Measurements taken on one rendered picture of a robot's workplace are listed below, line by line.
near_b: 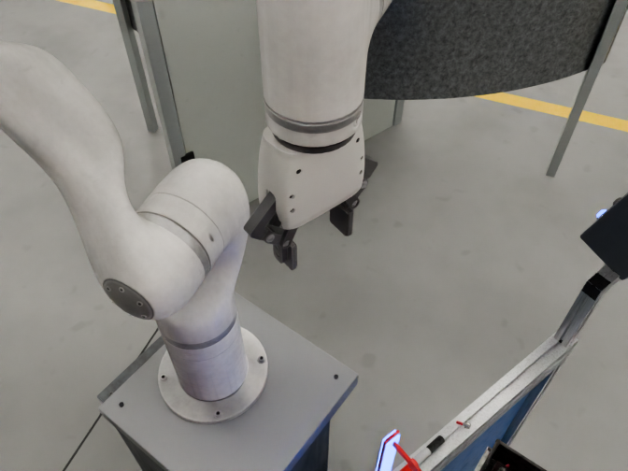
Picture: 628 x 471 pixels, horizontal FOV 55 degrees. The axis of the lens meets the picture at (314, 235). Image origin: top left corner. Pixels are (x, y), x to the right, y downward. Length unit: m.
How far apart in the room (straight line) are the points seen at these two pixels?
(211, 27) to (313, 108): 1.64
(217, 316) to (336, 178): 0.37
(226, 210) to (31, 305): 1.84
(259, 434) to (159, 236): 0.44
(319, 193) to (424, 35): 1.65
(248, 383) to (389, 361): 1.19
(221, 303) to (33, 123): 0.34
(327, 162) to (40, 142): 0.33
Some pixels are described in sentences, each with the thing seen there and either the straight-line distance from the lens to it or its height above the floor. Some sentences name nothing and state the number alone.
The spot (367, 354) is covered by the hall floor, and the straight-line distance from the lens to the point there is 2.20.
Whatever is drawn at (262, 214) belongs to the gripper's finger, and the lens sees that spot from 0.56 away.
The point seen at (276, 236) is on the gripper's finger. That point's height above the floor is 1.47.
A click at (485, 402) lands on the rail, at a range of 1.21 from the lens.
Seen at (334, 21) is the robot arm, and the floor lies 1.70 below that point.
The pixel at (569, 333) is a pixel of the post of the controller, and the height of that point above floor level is 0.90.
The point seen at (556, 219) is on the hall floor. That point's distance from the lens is 2.78.
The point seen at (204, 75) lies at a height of 0.71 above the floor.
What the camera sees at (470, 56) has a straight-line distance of 2.26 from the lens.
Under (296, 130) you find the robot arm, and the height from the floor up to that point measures 1.61.
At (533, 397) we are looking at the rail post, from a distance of 1.50.
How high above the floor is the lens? 1.92
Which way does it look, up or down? 50 degrees down
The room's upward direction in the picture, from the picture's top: straight up
